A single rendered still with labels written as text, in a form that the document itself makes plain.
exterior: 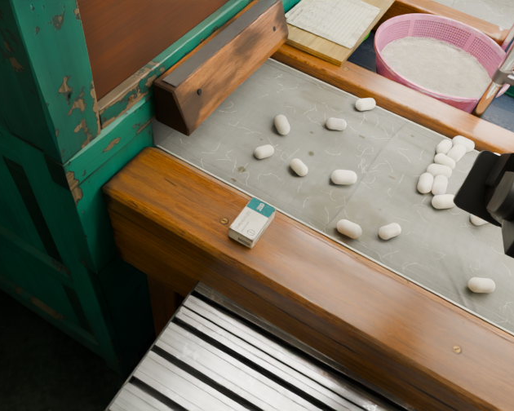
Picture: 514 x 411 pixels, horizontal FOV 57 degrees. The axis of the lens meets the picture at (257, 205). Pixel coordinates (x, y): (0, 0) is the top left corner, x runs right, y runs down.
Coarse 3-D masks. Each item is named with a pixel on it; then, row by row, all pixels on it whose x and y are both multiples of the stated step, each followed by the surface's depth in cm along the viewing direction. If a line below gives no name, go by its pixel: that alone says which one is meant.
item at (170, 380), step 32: (192, 320) 62; (224, 320) 63; (256, 320) 63; (160, 352) 61; (192, 352) 60; (224, 352) 62; (256, 352) 60; (288, 352) 61; (320, 352) 61; (128, 384) 56; (160, 384) 57; (192, 384) 57; (224, 384) 58; (256, 384) 58; (288, 384) 60; (320, 384) 59; (352, 384) 61
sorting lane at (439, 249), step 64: (256, 128) 75; (320, 128) 77; (384, 128) 79; (256, 192) 67; (320, 192) 69; (384, 192) 70; (448, 192) 72; (384, 256) 63; (448, 256) 64; (512, 320) 60
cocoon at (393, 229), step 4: (388, 224) 65; (392, 224) 64; (396, 224) 64; (380, 228) 64; (384, 228) 64; (388, 228) 64; (392, 228) 64; (396, 228) 64; (400, 228) 64; (380, 232) 64; (384, 232) 64; (388, 232) 64; (392, 232) 64; (396, 232) 64; (380, 236) 64; (384, 236) 64; (388, 236) 64; (392, 236) 64
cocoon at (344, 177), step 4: (336, 172) 69; (340, 172) 69; (344, 172) 69; (348, 172) 69; (352, 172) 69; (332, 176) 69; (336, 176) 69; (340, 176) 68; (344, 176) 69; (348, 176) 69; (352, 176) 69; (356, 176) 69; (332, 180) 69; (336, 180) 69; (340, 180) 69; (344, 180) 69; (348, 180) 69; (352, 180) 69; (356, 180) 69; (344, 184) 70; (348, 184) 69
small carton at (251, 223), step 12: (252, 204) 60; (264, 204) 61; (240, 216) 59; (252, 216) 59; (264, 216) 59; (240, 228) 58; (252, 228) 58; (264, 228) 60; (240, 240) 58; (252, 240) 57
